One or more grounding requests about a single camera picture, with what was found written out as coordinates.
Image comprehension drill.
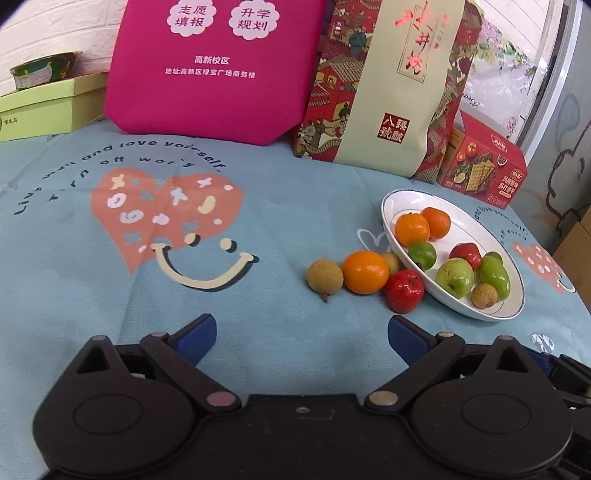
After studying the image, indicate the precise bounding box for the red cracker box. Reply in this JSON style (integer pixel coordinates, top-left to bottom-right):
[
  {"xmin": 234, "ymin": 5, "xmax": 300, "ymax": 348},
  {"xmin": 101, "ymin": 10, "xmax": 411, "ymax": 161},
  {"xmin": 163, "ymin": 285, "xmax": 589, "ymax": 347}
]
[{"xmin": 436, "ymin": 111, "xmax": 528, "ymax": 210}]

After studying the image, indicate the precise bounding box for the pink tote bag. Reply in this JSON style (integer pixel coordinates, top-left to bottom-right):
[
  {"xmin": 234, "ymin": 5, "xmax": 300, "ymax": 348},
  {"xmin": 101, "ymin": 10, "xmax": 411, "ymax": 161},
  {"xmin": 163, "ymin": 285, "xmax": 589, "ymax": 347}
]
[{"xmin": 104, "ymin": 0, "xmax": 329, "ymax": 147}]

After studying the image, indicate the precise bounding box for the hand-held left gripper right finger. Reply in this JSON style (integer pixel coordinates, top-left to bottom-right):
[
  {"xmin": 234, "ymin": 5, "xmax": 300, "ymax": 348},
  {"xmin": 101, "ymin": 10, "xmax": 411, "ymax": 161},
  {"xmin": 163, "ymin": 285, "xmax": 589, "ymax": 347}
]
[{"xmin": 364, "ymin": 315, "xmax": 539, "ymax": 415}]

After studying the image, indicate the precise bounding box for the teal printed tablecloth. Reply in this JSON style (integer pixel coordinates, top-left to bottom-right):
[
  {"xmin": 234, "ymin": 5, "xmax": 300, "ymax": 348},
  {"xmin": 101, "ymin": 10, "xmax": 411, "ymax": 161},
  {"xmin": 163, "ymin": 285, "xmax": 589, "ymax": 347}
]
[{"xmin": 0, "ymin": 117, "xmax": 591, "ymax": 462}]

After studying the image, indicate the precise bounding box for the white vertical frame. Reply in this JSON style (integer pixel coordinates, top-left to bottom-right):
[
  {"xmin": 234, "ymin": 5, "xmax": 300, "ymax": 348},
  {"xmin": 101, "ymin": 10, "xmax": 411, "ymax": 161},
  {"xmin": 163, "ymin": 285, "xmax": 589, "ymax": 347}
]
[{"xmin": 519, "ymin": 0, "xmax": 585, "ymax": 155}]

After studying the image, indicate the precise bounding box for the green apple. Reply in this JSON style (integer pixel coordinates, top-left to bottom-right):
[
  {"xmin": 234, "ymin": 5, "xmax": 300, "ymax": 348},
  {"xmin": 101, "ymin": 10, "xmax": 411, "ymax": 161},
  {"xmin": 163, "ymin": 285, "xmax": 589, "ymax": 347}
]
[{"xmin": 435, "ymin": 258, "xmax": 475, "ymax": 299}]

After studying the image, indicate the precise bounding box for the white plate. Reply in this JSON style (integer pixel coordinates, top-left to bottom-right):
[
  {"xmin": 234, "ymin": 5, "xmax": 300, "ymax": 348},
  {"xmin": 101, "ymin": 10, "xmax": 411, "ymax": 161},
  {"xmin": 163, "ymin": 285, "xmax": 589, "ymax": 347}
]
[{"xmin": 381, "ymin": 188, "xmax": 526, "ymax": 321}]

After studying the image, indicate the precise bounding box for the cardboard box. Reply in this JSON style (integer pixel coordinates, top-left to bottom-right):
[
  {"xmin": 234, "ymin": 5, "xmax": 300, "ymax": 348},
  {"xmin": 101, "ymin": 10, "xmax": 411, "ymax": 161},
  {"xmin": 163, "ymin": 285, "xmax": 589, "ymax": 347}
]
[{"xmin": 551, "ymin": 210, "xmax": 591, "ymax": 278}]

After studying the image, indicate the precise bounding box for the orange tangerine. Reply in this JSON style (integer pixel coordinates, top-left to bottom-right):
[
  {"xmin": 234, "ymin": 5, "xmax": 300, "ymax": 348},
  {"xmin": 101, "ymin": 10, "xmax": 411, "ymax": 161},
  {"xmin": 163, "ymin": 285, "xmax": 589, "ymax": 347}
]
[
  {"xmin": 394, "ymin": 212, "xmax": 431, "ymax": 247},
  {"xmin": 342, "ymin": 250, "xmax": 391, "ymax": 295},
  {"xmin": 421, "ymin": 207, "xmax": 452, "ymax": 241}
]

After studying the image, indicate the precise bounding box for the green bowl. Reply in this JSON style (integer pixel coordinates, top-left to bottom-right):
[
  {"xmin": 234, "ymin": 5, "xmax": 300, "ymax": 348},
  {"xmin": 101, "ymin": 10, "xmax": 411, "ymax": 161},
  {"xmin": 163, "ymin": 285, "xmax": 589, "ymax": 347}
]
[{"xmin": 9, "ymin": 52, "xmax": 83, "ymax": 92}]

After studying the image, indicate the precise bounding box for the brown longan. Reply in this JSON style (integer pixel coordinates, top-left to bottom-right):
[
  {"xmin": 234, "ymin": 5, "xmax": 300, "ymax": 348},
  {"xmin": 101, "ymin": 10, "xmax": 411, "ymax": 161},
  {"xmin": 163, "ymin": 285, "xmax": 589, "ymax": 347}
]
[
  {"xmin": 379, "ymin": 251, "xmax": 402, "ymax": 277},
  {"xmin": 470, "ymin": 283, "xmax": 499, "ymax": 309},
  {"xmin": 306, "ymin": 259, "xmax": 345, "ymax": 304}
]

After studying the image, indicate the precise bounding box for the small red apple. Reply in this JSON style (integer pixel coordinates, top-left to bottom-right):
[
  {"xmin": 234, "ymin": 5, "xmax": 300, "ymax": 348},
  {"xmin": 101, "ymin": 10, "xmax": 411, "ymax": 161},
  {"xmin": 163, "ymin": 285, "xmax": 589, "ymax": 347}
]
[
  {"xmin": 449, "ymin": 242, "xmax": 483, "ymax": 271},
  {"xmin": 385, "ymin": 269, "xmax": 426, "ymax": 315}
]

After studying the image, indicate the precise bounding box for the red and beige gift bag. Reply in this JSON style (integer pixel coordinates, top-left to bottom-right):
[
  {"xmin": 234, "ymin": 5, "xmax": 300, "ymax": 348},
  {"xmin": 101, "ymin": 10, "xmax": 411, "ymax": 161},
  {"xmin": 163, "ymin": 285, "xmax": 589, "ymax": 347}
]
[{"xmin": 291, "ymin": 0, "xmax": 485, "ymax": 184}]

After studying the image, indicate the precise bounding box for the white floral plastic bag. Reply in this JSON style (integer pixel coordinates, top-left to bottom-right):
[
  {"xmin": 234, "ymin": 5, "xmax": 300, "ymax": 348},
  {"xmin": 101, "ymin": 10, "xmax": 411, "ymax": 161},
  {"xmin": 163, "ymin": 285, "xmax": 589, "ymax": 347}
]
[{"xmin": 462, "ymin": 0, "xmax": 555, "ymax": 139}]

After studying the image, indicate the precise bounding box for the green mango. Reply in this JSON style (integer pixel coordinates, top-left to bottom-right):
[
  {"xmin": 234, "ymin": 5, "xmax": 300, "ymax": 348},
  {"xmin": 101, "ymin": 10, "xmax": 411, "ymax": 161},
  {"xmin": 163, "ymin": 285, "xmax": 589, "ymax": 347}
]
[{"xmin": 475, "ymin": 255, "xmax": 511, "ymax": 301}]

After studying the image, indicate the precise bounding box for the light green box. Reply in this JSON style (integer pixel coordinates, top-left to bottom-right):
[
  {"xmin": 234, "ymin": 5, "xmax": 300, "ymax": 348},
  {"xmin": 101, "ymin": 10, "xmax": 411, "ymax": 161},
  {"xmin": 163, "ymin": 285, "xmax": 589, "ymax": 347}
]
[{"xmin": 0, "ymin": 71, "xmax": 112, "ymax": 143}]

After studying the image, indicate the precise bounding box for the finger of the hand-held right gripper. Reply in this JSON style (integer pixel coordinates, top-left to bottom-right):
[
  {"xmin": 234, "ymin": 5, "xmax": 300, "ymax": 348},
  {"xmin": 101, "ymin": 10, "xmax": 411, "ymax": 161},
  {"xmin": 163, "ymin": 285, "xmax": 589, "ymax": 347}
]
[{"xmin": 526, "ymin": 347, "xmax": 591, "ymax": 409}]

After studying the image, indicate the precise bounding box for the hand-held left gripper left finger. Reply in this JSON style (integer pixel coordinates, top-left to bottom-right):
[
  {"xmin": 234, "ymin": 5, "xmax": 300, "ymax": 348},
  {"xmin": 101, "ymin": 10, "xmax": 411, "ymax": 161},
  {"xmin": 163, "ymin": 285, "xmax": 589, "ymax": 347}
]
[{"xmin": 68, "ymin": 314, "xmax": 242, "ymax": 414}]

